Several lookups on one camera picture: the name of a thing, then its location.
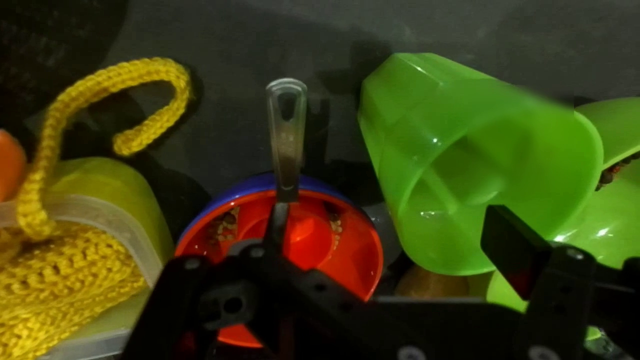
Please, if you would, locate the red and blue bowl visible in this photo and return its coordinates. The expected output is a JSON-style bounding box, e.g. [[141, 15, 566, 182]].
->
[[172, 169, 388, 351]]

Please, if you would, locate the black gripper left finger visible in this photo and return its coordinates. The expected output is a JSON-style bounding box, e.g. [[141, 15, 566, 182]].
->
[[122, 241, 315, 360]]

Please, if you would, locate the orange crochet toy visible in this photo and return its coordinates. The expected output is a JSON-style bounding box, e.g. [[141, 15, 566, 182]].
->
[[0, 130, 28, 201]]

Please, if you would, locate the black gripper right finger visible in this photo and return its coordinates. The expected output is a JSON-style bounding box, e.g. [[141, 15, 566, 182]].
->
[[480, 205, 640, 360]]

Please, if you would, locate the clear plastic container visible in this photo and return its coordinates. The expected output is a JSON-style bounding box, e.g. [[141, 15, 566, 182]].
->
[[0, 158, 172, 360]]

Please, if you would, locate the green plastic cup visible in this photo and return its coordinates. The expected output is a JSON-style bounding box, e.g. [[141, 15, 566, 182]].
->
[[357, 52, 603, 275]]

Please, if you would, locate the yellow crochet toy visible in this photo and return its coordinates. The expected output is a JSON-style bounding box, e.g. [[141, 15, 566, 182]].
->
[[0, 57, 191, 360]]

